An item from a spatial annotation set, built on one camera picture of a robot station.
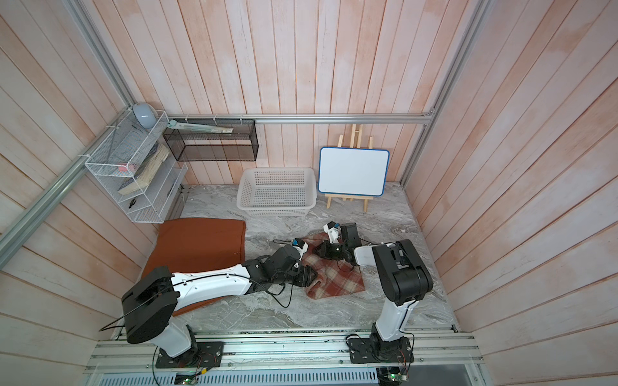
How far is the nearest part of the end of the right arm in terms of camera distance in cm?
76

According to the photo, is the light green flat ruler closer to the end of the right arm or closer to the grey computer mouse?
the grey computer mouse

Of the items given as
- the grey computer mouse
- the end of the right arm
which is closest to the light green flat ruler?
the grey computer mouse
